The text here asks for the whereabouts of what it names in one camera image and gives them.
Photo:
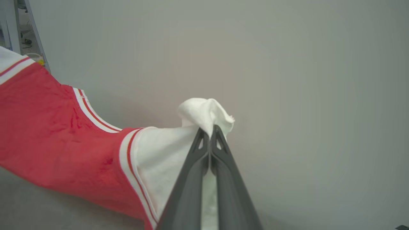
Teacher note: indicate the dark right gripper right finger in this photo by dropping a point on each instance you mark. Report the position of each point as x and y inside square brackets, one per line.
[231, 198]

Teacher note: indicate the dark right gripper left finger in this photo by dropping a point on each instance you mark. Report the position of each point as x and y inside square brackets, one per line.
[188, 191]

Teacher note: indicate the red white basketball jersey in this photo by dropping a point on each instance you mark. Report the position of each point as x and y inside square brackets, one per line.
[48, 134]

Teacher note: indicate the grey fabric sofa cushion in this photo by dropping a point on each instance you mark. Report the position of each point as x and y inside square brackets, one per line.
[48, 212]

